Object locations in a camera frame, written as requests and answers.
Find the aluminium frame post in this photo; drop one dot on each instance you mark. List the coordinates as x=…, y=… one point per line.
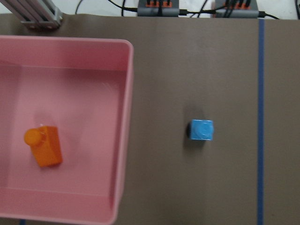
x=35, y=14

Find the grey hub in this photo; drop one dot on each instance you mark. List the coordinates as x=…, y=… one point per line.
x=158, y=8
x=236, y=9

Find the pink plastic box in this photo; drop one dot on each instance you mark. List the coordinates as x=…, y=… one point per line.
x=82, y=86

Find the grey hub right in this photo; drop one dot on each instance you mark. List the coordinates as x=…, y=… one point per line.
x=236, y=9

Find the grey hub left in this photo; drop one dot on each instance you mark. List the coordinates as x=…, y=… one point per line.
x=158, y=8

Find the small blue block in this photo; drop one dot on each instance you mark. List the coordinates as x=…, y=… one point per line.
x=201, y=130

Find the orange block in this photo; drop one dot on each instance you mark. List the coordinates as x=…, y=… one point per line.
x=44, y=144

